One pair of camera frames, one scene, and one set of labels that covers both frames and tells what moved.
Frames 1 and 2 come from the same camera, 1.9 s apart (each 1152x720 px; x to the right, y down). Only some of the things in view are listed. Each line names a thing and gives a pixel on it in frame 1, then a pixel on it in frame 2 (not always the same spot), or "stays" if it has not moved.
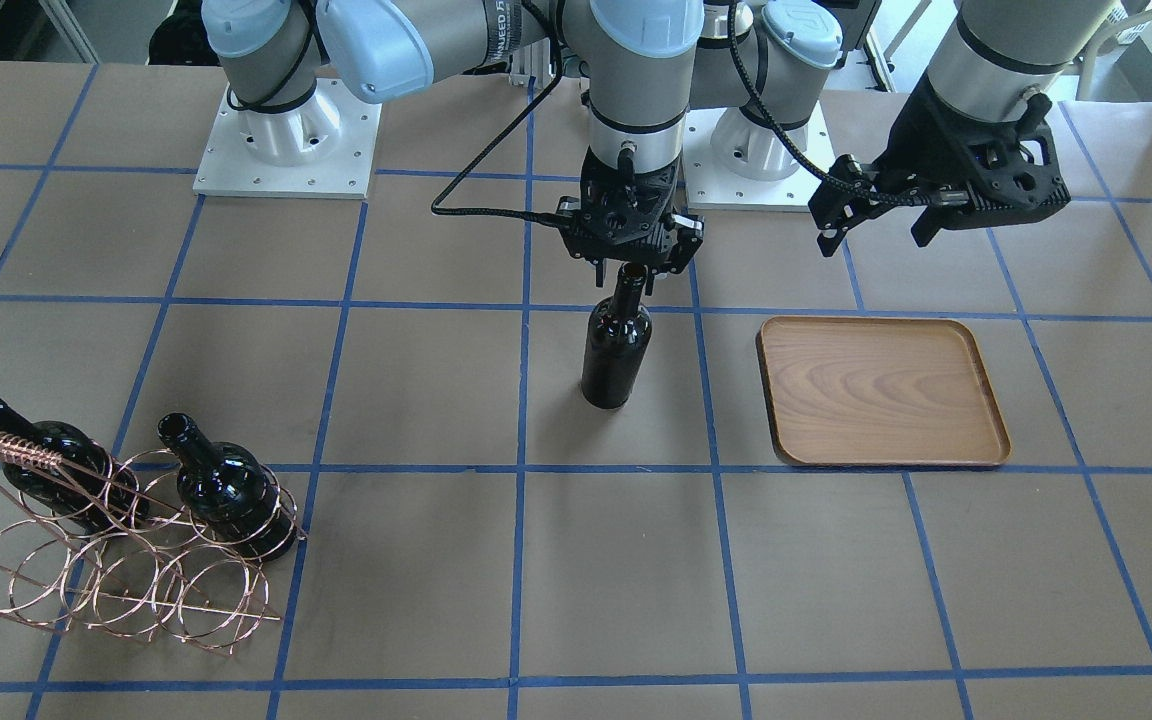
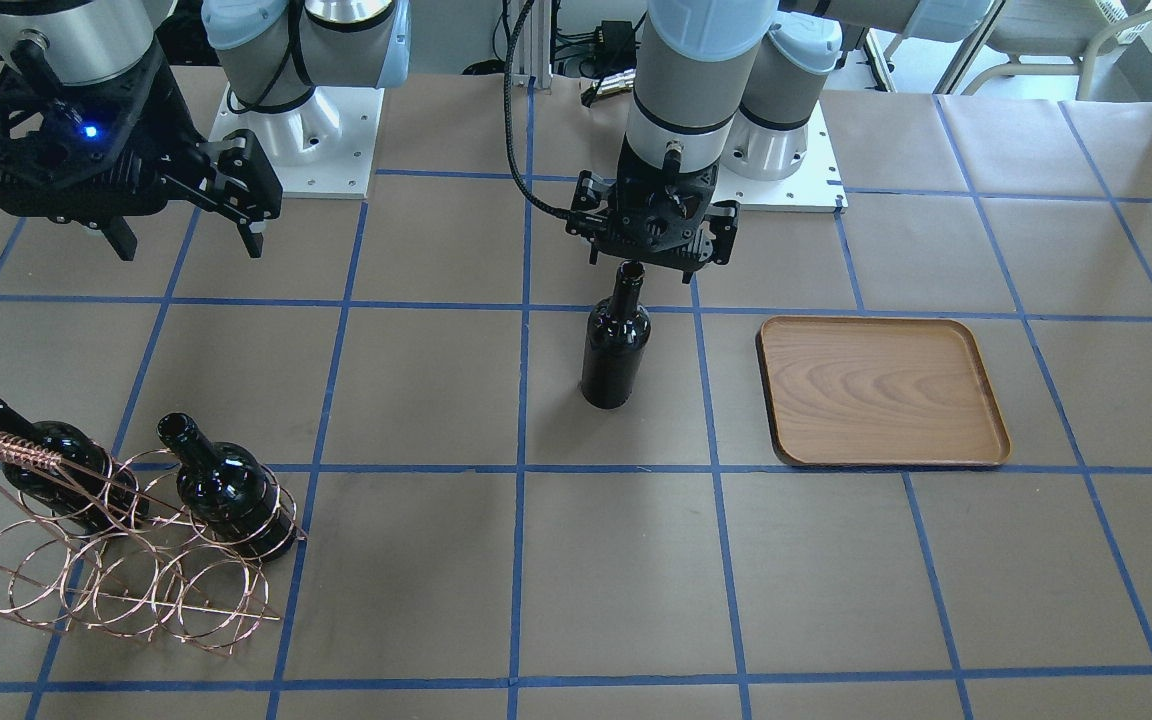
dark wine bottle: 228,493 stays
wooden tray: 879,392 stays
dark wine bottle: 618,341 stays
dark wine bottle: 90,485 stays
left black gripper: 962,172 → 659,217
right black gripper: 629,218 → 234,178
